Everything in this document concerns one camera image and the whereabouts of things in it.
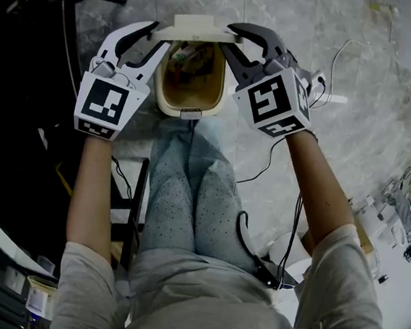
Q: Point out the white power strip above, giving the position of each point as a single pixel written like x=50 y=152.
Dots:
x=334 y=98

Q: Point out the grey t-shirt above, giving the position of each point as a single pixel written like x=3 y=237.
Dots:
x=212 y=307

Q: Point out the person's left forearm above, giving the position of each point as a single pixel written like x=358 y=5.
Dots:
x=91 y=192

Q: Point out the light blue dotted trousers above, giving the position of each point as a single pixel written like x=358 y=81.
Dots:
x=183 y=201

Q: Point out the beige trash bin lid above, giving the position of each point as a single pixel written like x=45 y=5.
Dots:
x=194 y=31

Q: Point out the person's right forearm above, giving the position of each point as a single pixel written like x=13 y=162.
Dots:
x=319 y=194

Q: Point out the beige trash bin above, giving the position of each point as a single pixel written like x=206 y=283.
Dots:
x=192 y=85

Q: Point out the white round bucket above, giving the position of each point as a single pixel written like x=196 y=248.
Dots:
x=293 y=253

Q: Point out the black and white waist device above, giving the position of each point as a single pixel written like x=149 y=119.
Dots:
x=251 y=252

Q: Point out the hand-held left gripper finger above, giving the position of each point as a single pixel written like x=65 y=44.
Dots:
x=113 y=39
x=155 y=58

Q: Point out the black metal frame stool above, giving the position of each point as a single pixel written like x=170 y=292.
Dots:
x=136 y=204

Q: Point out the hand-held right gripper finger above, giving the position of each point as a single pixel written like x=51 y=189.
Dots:
x=266 y=35
x=239 y=67

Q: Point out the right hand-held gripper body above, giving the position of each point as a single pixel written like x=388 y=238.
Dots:
x=270 y=101

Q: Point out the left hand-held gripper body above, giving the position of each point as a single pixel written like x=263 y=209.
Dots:
x=104 y=103

